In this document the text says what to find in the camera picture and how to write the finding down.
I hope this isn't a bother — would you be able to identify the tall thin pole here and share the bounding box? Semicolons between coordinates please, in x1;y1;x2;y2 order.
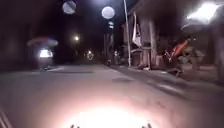
122;0;133;69

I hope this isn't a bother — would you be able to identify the white hanging banner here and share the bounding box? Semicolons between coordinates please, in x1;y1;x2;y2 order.
131;13;143;49

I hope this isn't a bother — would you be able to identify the dark asphalt road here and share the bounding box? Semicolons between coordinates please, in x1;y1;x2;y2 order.
0;64;224;128

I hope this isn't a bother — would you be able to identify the building with dark front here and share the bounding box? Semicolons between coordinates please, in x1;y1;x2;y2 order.
121;0;224;84

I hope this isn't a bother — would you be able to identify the parked orange motorcycle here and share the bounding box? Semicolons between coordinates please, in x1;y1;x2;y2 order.
161;37;195;78

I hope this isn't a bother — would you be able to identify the street stall with umbrella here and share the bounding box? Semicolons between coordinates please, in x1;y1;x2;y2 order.
27;36;60;71

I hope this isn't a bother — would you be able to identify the raised concrete pavement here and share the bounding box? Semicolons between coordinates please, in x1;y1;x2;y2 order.
112;63;224;101

